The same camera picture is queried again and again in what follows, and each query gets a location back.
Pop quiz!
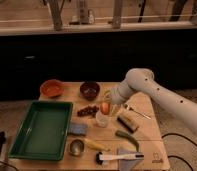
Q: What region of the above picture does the grey folded cloth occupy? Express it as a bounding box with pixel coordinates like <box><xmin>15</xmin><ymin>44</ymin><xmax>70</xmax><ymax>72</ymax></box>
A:
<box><xmin>117</xmin><ymin>148</ymin><xmax>144</xmax><ymax>171</ymax></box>

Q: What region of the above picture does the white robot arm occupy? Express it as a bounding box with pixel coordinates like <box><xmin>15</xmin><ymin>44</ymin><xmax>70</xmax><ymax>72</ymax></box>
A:
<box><xmin>108</xmin><ymin>68</ymin><xmax>197</xmax><ymax>135</ymax></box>

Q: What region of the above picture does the red apple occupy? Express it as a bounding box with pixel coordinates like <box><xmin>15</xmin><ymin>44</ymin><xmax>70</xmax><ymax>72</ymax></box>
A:
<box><xmin>100</xmin><ymin>102</ymin><xmax>110</xmax><ymax>115</ymax></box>

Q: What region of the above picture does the orange bowl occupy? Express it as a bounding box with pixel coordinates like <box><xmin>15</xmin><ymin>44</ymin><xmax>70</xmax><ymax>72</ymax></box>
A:
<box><xmin>40</xmin><ymin>79</ymin><xmax>63</xmax><ymax>98</ymax></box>

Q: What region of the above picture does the dark grape bunch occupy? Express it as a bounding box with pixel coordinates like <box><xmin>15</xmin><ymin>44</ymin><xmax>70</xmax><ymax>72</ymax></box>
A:
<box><xmin>77</xmin><ymin>106</ymin><xmax>99</xmax><ymax>117</ymax></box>

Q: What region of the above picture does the black cable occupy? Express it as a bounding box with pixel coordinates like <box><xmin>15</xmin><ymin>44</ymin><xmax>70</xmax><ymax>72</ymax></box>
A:
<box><xmin>161</xmin><ymin>132</ymin><xmax>197</xmax><ymax>171</ymax></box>

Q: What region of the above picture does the white paper cup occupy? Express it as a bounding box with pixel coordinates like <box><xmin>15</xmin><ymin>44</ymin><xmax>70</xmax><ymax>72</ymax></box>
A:
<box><xmin>95</xmin><ymin>111</ymin><xmax>109</xmax><ymax>128</ymax></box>

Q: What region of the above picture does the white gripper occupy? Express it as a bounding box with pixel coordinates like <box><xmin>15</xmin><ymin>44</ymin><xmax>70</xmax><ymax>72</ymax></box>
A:
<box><xmin>103</xmin><ymin>90</ymin><xmax>121</xmax><ymax>116</ymax></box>

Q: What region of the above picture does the metal knife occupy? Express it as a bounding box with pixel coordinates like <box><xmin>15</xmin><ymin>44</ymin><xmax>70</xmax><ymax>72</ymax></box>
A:
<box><xmin>122</xmin><ymin>104</ymin><xmax>151</xmax><ymax>119</ymax></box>

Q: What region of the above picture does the blue sponge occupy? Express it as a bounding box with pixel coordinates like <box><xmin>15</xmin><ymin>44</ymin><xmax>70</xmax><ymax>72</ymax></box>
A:
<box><xmin>69</xmin><ymin>122</ymin><xmax>88</xmax><ymax>136</ymax></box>

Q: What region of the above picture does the wooden scrub brush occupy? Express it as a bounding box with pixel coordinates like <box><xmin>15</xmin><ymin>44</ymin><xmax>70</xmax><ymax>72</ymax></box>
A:
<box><xmin>117</xmin><ymin>115</ymin><xmax>139</xmax><ymax>133</ymax></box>

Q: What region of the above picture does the white handled dish brush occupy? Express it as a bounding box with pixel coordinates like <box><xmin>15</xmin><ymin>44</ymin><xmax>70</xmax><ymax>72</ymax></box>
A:
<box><xmin>96</xmin><ymin>152</ymin><xmax>144</xmax><ymax>164</ymax></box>

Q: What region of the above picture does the dark brown bowl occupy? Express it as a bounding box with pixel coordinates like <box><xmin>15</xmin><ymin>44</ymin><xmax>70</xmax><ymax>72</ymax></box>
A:
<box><xmin>80</xmin><ymin>81</ymin><xmax>100</xmax><ymax>101</ymax></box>

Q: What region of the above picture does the small metal cup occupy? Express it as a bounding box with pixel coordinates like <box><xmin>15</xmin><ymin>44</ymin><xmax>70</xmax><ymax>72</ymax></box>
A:
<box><xmin>69</xmin><ymin>139</ymin><xmax>85</xmax><ymax>156</ymax></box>

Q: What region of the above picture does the green plastic tray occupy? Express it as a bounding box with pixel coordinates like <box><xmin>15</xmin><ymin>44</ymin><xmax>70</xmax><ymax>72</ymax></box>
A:
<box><xmin>8</xmin><ymin>101</ymin><xmax>73</xmax><ymax>161</ymax></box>

